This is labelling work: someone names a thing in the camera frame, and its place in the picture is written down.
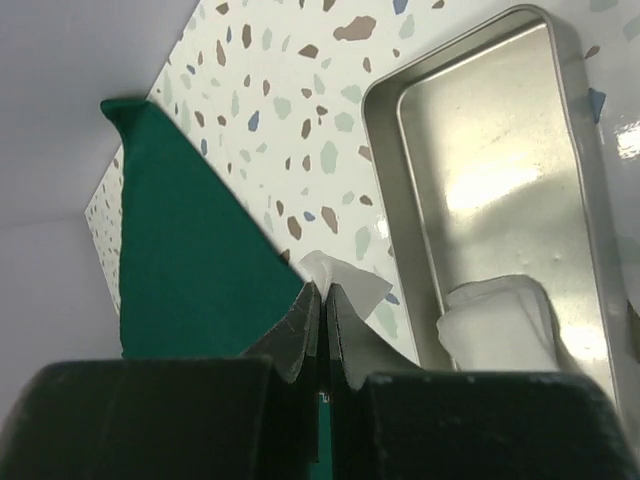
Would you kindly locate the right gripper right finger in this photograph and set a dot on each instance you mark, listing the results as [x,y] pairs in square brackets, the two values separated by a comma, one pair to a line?
[355,352]

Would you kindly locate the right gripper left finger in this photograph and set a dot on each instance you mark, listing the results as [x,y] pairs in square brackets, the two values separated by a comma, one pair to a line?
[289,420]

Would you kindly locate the white gauze pad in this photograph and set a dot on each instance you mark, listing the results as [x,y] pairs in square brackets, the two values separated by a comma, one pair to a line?
[364,289]
[500,324]

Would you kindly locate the metal tray tin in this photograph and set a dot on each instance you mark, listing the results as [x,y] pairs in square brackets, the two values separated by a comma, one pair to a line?
[488,163]

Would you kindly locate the green surgical cloth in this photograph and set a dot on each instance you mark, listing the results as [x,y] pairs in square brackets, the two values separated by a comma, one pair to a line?
[199,284]

